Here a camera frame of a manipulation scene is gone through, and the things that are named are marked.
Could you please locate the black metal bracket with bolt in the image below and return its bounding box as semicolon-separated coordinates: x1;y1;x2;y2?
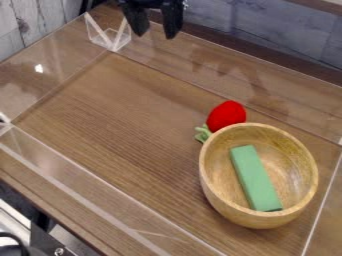
28;223;76;256

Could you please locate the wooden bowl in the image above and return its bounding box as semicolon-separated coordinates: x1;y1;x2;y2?
199;123;319;229

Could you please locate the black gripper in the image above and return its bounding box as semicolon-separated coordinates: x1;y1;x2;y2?
117;0;187;39

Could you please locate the red plush strawberry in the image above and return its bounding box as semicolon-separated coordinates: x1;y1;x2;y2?
195;100;247;143

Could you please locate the green rectangular block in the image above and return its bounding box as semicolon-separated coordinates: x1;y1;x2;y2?
229;145;283;212

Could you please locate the clear acrylic tray enclosure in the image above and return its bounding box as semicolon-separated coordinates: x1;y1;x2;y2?
0;8;342;256

